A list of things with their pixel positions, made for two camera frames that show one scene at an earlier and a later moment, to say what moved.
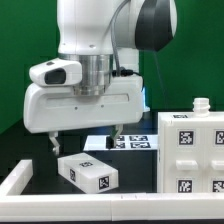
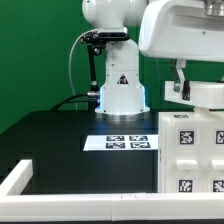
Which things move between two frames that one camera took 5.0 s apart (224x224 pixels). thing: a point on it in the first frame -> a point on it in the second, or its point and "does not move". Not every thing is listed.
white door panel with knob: x=214 y=156 does not move
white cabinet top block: x=88 y=172 -> x=208 y=95
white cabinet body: x=191 y=150 does not move
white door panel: x=183 y=156 does not move
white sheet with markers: x=125 y=142 does not move
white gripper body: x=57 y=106 -> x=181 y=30
